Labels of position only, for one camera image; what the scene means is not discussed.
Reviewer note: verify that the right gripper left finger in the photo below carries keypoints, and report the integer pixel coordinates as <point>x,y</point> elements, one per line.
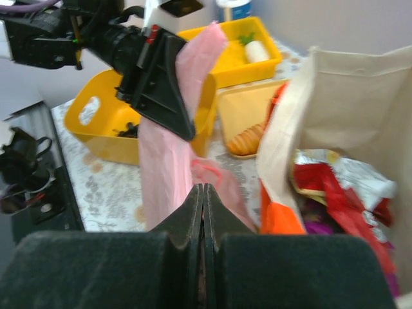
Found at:
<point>73,269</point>

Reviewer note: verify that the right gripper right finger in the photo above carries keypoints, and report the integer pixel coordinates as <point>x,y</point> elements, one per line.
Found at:
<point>247,270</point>

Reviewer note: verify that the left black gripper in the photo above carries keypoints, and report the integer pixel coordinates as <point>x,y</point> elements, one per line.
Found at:
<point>145,60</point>

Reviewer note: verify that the purple snack bag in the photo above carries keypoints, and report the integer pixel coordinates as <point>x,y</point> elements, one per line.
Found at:
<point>318,221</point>

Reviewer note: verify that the pink plastic grocery bag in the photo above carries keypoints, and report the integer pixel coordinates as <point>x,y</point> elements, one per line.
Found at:
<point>168,166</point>

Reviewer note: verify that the white red chips bag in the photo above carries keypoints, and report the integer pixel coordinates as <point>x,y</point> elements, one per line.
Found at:
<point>354,193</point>

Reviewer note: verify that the beige paper grocery bag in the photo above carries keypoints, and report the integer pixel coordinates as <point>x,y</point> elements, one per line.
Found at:
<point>356,103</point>

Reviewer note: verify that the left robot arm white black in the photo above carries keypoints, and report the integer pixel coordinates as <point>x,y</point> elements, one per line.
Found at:
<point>45,34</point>

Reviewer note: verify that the black grape bunch toy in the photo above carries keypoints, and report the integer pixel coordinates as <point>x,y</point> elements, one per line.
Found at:
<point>131,131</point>

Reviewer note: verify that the yellow deep bin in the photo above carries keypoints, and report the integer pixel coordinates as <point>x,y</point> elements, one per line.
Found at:
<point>96,116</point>

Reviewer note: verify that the yellow rectangular tray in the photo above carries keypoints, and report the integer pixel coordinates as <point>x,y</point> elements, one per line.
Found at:
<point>233,67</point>

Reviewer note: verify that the yellow flat tray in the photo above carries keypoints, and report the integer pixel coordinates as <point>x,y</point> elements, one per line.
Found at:
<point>241,108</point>

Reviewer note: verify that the row of round crackers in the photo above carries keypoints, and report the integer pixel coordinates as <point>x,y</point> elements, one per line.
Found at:
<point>247,142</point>

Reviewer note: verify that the white radish toy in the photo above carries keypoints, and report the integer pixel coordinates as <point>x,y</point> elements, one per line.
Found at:
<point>255,51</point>

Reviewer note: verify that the tissue roll blue pack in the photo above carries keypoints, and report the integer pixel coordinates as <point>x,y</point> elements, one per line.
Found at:
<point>229,10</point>

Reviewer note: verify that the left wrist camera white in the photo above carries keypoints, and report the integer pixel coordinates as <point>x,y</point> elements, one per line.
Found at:
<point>166,14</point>

